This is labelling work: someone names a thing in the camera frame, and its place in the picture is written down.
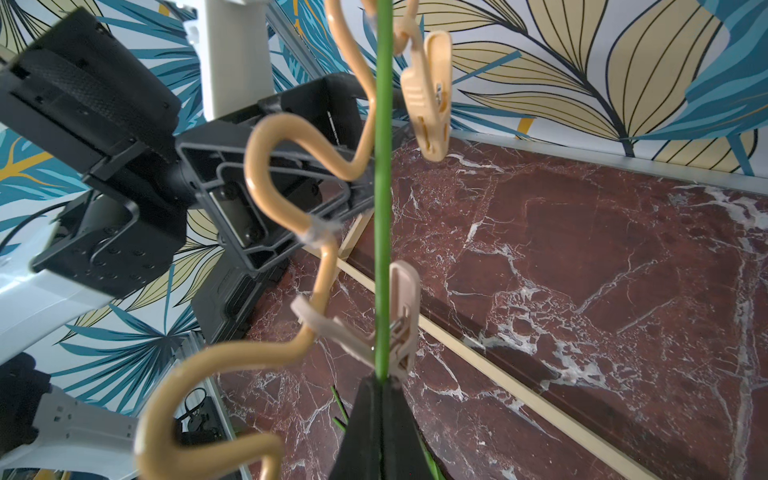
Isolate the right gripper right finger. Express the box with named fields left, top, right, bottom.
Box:
left=381, top=376, right=433, bottom=479

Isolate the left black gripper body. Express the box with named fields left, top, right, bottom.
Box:
left=176, top=73, right=374, bottom=273

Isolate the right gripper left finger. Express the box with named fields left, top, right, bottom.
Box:
left=329, top=376, right=382, bottom=480

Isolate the yellow tulip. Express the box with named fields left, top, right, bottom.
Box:
left=374, top=0, right=394, bottom=383

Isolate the tan wavy clothes hanger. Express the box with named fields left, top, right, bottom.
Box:
left=133, top=1, right=432, bottom=479

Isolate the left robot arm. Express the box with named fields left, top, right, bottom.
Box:
left=1, top=7, right=364, bottom=479

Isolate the beige clothespin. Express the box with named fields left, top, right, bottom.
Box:
left=393, top=1, right=453, bottom=162

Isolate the wooden clothes rack frame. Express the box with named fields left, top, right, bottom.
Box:
left=337, top=210, right=660, bottom=479

